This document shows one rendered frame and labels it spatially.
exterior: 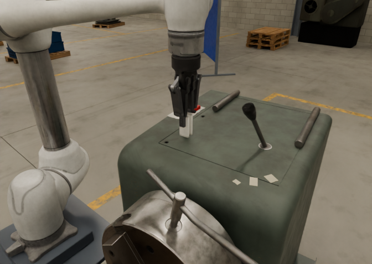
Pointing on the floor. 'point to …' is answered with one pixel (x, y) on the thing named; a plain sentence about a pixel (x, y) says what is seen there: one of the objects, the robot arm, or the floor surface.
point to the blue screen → (213, 30)
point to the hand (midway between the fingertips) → (185, 124)
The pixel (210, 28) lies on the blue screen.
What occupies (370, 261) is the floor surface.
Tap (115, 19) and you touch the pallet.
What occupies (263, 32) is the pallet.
